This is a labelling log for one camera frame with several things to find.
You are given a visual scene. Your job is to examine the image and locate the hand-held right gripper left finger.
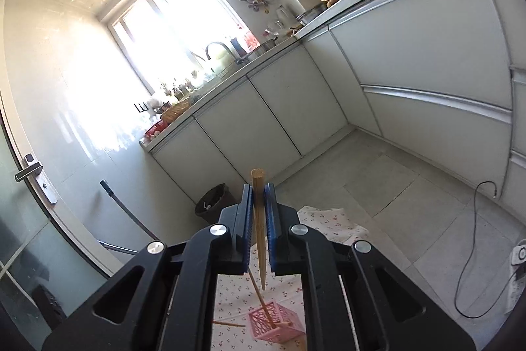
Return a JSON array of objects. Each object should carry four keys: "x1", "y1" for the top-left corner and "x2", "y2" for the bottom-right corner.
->
[{"x1": 41, "y1": 183, "x2": 253, "y2": 351}]

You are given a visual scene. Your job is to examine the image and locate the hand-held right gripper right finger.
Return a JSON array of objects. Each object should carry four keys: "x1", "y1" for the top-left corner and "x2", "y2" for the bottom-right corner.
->
[{"x1": 265, "y1": 183, "x2": 477, "y2": 351}]

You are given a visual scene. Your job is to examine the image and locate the light wooden chopstick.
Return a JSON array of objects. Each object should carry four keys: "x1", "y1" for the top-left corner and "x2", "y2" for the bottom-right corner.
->
[{"x1": 251, "y1": 168, "x2": 272, "y2": 292}]

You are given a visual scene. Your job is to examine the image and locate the bunch of wooden chopsticks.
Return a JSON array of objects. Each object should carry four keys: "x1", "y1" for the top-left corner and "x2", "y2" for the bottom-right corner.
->
[{"x1": 213, "y1": 271, "x2": 307, "y2": 351}]

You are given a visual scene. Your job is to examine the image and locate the pink perforated utensil basket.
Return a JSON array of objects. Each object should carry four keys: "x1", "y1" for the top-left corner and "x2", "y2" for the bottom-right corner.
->
[{"x1": 248, "y1": 302, "x2": 307, "y2": 344}]

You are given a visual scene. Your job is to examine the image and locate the dark brown trash bin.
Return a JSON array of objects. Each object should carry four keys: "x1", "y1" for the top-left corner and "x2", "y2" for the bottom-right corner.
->
[{"x1": 194, "y1": 183, "x2": 237, "y2": 222}]

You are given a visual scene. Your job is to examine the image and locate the cherry print tablecloth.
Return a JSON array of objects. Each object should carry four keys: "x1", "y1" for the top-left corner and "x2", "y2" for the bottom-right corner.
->
[{"x1": 211, "y1": 205, "x2": 371, "y2": 351}]

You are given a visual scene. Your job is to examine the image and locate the straight mop pole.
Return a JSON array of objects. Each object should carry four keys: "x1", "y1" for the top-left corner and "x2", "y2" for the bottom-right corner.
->
[{"x1": 100, "y1": 180, "x2": 155, "y2": 242}]

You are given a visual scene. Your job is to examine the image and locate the curved broom pole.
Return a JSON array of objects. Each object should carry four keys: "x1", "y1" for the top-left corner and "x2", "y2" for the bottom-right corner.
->
[{"x1": 98, "y1": 239, "x2": 139, "y2": 255}]

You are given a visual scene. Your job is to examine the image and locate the red plastic basket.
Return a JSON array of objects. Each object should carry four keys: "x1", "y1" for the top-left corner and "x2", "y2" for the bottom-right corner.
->
[{"x1": 145, "y1": 121, "x2": 167, "y2": 140}]

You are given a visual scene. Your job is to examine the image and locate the woven basket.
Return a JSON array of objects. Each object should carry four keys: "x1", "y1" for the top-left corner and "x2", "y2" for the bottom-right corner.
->
[{"x1": 160, "y1": 98, "x2": 194, "y2": 124}]

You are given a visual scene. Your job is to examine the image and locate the curved sink faucet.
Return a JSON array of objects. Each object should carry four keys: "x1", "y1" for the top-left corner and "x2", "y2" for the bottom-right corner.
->
[{"x1": 204, "y1": 42, "x2": 238, "y2": 64}]

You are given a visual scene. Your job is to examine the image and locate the kitchen window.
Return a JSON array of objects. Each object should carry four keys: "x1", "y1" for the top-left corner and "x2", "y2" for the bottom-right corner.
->
[{"x1": 108, "y1": 0, "x2": 248, "y2": 97}]

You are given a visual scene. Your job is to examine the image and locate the shallow steel basin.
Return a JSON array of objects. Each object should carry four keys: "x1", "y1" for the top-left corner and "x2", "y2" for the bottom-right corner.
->
[{"x1": 297, "y1": 3, "x2": 329, "y2": 27}]

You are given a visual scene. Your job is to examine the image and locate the frosted glass door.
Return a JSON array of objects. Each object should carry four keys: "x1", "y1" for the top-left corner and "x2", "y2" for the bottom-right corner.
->
[{"x1": 0, "y1": 108, "x2": 118, "y2": 339}]

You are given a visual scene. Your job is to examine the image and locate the white kitchen cabinets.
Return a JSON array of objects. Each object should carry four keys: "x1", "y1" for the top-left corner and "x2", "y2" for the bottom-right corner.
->
[{"x1": 140, "y1": 0, "x2": 526, "y2": 220}]

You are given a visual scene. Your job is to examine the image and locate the white power strip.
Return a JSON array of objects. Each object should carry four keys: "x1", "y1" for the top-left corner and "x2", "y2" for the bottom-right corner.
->
[{"x1": 510, "y1": 239, "x2": 526, "y2": 266}]

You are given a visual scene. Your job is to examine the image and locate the black cable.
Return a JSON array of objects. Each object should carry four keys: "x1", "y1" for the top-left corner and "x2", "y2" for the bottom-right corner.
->
[{"x1": 454, "y1": 181, "x2": 500, "y2": 319}]

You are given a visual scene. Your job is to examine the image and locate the metal door handle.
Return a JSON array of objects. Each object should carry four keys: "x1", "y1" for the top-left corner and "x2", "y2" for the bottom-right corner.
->
[{"x1": 15, "y1": 154, "x2": 59, "y2": 206}]

